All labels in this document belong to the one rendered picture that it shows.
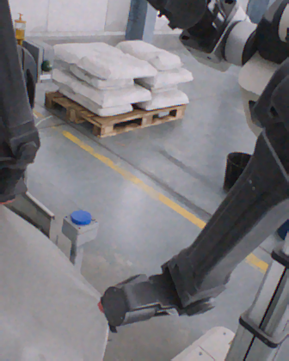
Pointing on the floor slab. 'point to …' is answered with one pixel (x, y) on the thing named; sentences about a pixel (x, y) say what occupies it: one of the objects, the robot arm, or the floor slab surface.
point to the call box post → (76, 255)
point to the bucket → (235, 168)
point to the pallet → (102, 127)
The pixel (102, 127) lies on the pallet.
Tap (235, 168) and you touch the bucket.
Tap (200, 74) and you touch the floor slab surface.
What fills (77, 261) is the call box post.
